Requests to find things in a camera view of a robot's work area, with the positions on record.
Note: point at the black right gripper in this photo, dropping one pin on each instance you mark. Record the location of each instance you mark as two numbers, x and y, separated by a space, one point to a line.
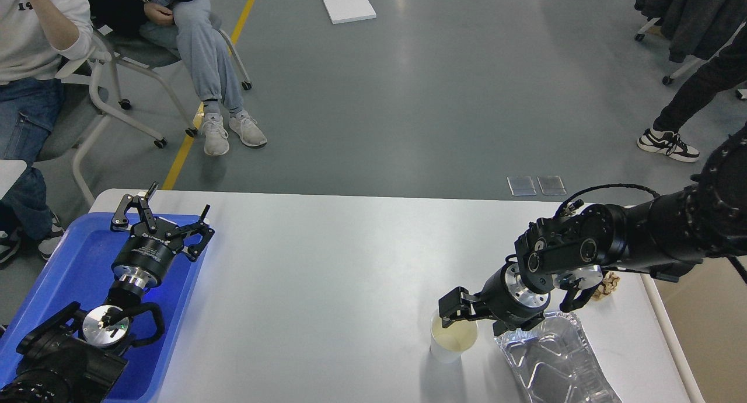
504 299

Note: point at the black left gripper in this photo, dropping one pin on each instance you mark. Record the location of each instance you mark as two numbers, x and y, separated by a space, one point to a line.
149 248

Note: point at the white paper cup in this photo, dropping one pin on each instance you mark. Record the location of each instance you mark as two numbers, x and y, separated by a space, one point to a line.
448 344

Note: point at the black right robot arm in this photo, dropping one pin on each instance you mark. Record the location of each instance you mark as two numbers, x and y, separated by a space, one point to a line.
572 251

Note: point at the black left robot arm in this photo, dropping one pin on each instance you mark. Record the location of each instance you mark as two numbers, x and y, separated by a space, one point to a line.
105 312

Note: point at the aluminium foil tray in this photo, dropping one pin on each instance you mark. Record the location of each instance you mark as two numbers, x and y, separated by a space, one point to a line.
554 362

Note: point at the blue plastic tray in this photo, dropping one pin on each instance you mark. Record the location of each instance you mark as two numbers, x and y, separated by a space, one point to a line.
79 271

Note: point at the crumpled brown paper ball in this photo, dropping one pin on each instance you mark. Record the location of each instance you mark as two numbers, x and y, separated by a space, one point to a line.
607 286

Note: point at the left floor socket plate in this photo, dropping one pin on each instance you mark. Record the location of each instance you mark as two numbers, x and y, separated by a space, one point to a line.
521 186

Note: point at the floor socket plate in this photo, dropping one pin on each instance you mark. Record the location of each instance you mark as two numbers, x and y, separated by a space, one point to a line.
552 185
521 186

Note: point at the right floor socket plate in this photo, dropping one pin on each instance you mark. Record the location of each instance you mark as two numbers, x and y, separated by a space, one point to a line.
552 185

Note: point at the white side table corner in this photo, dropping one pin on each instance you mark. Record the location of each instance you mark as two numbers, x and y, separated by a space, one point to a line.
10 171

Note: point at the white office chair near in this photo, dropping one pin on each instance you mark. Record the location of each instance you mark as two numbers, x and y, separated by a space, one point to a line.
84 114

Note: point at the white office chair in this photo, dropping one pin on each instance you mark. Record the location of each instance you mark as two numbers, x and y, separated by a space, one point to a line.
141 56
84 114

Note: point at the white office chair far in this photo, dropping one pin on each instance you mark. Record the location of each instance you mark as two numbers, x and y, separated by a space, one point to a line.
141 56

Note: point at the person in grey trousers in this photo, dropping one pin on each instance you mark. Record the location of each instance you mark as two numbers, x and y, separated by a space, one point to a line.
184 27

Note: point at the beige plastic bin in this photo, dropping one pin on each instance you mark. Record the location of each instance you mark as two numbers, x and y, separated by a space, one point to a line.
707 315

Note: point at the person in white sweater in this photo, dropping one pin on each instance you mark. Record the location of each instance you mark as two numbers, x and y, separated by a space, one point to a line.
36 36

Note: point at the standing person in black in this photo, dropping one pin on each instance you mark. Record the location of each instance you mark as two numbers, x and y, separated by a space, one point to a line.
723 72

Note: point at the chair with dark jacket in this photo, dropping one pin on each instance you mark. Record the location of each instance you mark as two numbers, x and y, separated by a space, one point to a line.
696 29

